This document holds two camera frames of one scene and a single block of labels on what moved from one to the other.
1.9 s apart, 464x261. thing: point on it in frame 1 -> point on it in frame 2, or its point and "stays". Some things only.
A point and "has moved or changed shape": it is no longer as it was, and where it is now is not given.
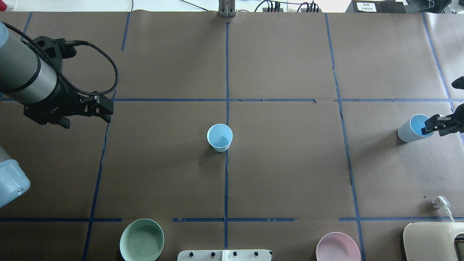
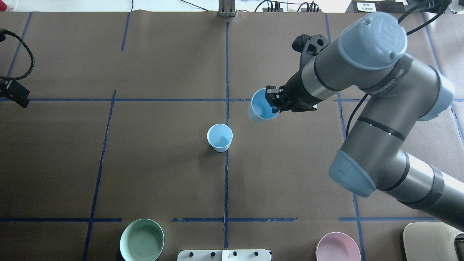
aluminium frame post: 227,8 stays
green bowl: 141,239 stays
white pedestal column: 224,255 stays
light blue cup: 219,136 stays
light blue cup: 411,130 has moved or changed shape
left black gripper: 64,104 -> 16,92
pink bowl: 337,246 stays
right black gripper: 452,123 -> 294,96
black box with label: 376,6 stays
